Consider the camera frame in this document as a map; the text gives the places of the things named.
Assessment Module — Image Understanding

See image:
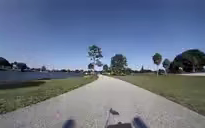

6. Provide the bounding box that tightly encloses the pale road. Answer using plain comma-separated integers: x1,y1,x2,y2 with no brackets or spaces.
176,71,205,77

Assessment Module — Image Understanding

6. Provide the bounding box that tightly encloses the distant shore tree line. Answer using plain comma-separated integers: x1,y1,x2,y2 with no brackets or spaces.
0,56,88,74

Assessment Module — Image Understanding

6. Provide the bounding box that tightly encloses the grass strip beside lake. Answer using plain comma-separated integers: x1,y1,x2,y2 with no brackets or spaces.
0,74,99,118

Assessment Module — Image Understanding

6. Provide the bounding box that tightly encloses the large broad dark tree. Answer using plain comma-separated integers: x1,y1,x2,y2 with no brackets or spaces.
168,48,205,74

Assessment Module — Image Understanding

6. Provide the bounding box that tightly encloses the wide grass lawn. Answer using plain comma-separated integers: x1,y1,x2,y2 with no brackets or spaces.
111,73,205,120

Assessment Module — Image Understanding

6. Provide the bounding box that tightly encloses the pale concrete path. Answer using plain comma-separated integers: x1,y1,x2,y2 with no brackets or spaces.
0,74,205,128

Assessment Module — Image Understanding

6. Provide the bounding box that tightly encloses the tall thin pine tree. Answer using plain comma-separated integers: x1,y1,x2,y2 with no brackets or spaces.
87,44,104,73

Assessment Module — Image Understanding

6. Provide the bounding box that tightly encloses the robot's own part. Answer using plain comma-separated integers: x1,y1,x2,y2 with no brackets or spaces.
132,116,150,128

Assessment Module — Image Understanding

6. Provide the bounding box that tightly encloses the lake water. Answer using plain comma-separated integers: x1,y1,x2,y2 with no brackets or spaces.
0,68,86,82

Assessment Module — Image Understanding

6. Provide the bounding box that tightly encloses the round dark tree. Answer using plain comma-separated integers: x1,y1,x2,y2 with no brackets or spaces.
109,53,128,76

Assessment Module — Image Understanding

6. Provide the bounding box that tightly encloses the palm tree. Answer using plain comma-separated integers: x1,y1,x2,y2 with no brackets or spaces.
152,52,163,77
162,58,171,75

